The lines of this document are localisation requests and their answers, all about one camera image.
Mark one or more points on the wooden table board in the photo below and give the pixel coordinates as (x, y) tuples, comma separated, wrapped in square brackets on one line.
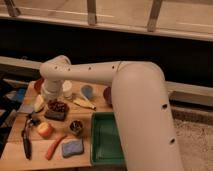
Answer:
[(13, 157)]

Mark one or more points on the yellow banana piece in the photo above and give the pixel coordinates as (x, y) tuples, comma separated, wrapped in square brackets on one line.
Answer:
[(84, 103)]

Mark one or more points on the green plastic tray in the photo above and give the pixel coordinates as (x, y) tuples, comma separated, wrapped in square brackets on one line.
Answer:
[(105, 148)]

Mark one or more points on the orange carrot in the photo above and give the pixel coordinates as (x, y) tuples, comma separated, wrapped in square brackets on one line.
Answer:
[(53, 146)]

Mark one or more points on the purple bowl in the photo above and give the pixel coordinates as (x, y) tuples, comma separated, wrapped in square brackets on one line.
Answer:
[(107, 95)]

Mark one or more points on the dark grey sponge block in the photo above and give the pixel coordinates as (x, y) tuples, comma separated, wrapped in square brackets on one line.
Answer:
[(53, 115)]

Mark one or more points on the grey-blue flat plate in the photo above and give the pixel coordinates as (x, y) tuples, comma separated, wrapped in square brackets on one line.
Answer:
[(26, 108)]

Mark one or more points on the white cup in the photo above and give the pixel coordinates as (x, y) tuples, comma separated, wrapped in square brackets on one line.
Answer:
[(67, 89)]

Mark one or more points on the blue sponge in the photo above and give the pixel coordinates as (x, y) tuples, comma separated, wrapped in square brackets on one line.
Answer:
[(74, 147)]

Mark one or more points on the yellow-red apple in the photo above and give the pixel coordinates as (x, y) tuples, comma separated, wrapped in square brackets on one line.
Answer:
[(45, 129)]

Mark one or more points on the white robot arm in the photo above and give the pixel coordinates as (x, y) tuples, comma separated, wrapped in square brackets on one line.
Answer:
[(140, 104)]

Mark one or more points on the blue cloth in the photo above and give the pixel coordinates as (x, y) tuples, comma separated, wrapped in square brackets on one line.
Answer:
[(17, 95)]

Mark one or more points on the red-orange bowl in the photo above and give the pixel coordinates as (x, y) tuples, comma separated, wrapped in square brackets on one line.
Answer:
[(37, 85)]

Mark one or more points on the small dark metal cup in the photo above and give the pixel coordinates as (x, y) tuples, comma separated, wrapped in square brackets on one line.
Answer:
[(76, 127)]

